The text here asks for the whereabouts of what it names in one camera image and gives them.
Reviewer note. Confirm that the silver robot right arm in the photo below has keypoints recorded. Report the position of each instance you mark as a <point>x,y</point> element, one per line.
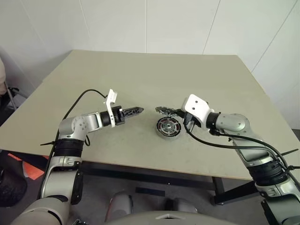
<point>234,124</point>

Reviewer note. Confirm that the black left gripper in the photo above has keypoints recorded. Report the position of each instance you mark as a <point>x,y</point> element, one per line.
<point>118,117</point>

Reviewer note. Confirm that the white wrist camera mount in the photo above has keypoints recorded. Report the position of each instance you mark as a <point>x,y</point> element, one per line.
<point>112,95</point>
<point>195,105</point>

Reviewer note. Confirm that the grey robot torso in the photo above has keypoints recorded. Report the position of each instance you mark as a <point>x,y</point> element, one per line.
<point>164,221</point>

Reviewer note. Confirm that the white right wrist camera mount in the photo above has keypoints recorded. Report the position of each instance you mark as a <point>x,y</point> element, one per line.
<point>195,105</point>

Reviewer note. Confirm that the black floor tape strip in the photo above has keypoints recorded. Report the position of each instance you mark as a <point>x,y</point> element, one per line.
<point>150,192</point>

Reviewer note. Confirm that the grey motor housing lid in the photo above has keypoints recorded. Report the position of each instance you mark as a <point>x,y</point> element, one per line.
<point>164,110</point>

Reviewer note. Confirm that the black round object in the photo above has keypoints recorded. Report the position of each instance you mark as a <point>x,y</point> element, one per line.
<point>11,189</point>

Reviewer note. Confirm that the beige table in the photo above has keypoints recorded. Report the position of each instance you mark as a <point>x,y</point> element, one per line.
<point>164,70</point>

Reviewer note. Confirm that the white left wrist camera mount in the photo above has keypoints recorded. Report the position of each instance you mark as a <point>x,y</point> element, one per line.
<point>112,95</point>

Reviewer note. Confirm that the orange sheet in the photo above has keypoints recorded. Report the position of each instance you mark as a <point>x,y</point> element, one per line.
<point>32,171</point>

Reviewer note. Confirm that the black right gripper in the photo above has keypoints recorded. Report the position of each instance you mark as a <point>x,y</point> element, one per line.
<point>180,113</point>

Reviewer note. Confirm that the black table frame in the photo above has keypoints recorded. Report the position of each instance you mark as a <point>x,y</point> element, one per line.
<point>234,197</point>

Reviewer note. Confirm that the black metal chair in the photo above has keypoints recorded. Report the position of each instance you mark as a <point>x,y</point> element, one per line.
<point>11,89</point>

